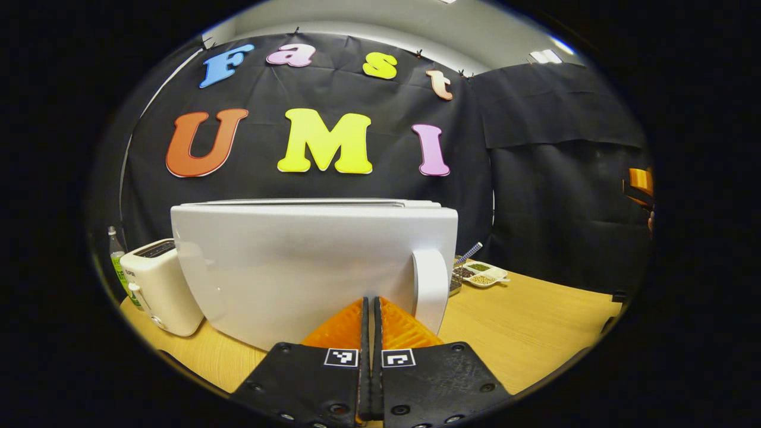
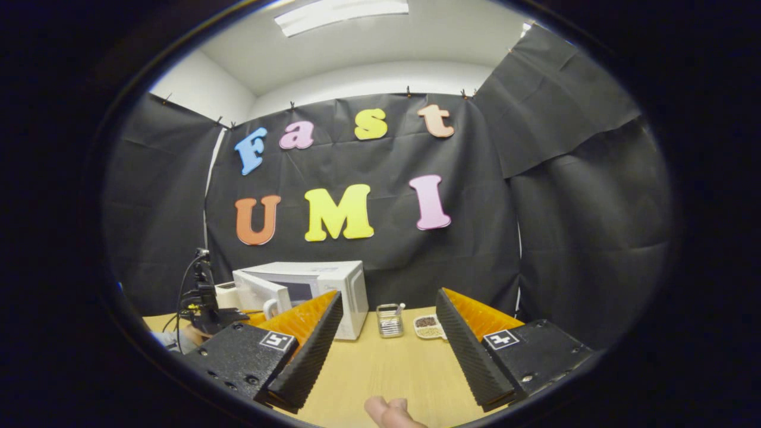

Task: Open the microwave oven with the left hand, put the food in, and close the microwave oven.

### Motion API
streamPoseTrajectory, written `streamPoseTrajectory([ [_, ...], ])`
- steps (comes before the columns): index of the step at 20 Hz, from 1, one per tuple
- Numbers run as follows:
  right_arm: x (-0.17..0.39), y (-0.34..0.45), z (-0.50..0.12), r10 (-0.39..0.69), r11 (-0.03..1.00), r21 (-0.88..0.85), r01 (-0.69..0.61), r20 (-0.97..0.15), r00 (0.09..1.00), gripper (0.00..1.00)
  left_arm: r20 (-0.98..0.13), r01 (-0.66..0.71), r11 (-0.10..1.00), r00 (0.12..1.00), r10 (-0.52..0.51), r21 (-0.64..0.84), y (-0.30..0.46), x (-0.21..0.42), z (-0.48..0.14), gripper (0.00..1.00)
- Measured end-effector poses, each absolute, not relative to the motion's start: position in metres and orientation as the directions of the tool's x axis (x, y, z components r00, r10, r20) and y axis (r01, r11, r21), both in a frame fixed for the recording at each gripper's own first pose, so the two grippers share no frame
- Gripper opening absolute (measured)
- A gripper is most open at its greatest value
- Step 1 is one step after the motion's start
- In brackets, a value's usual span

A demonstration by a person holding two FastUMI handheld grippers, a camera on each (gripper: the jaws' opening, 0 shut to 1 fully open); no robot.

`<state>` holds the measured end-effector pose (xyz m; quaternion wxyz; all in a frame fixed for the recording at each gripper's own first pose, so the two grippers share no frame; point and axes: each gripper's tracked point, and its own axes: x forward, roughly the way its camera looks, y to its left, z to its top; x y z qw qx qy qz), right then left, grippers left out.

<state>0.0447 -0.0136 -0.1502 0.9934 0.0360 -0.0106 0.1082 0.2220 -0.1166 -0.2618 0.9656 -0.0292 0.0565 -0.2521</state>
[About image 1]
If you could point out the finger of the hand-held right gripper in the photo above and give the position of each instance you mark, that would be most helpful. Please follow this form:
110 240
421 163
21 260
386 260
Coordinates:
639 181

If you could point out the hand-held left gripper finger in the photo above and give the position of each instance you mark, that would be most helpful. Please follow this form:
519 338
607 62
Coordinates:
364 368
377 374

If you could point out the white microwave oven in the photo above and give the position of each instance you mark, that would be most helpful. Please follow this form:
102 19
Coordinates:
297 261

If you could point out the black backdrop cloth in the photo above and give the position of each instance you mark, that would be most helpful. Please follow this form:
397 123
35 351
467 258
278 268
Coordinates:
535 178

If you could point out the metal mesh basket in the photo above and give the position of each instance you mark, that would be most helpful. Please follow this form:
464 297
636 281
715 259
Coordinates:
456 284

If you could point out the white divided dish of beans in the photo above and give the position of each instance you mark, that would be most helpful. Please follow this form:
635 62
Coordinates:
484 278

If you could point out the small ceiling light panel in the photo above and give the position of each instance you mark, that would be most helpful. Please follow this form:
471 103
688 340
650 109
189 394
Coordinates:
546 56

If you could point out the thin striped stick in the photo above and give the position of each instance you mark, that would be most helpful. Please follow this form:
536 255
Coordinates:
472 249

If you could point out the white toaster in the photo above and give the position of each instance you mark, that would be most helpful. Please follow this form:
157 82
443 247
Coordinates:
160 291

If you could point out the green label drink bottle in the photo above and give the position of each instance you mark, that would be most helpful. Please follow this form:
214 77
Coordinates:
117 267

